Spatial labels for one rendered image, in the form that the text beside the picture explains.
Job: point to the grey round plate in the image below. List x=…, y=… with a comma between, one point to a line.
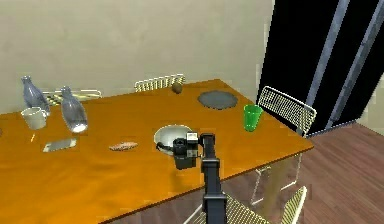
x=217, y=99

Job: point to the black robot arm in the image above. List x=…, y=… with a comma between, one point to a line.
x=212, y=180

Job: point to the brown potato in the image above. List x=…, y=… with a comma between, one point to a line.
x=177, y=88

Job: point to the orange table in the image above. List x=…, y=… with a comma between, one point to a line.
x=100, y=180

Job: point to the dark window with grey frame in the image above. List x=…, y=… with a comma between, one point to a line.
x=293, y=50

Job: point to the white bowl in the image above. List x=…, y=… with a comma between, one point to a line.
x=166, y=134

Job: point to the clear glass bottle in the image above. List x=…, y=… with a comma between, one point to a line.
x=73, y=113
x=33, y=96

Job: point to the brown bread piece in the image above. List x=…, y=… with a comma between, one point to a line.
x=123, y=146

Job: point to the white mug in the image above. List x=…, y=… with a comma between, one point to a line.
x=34, y=118

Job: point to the green cup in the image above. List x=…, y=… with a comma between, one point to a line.
x=252, y=116

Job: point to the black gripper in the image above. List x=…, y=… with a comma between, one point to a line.
x=182, y=160

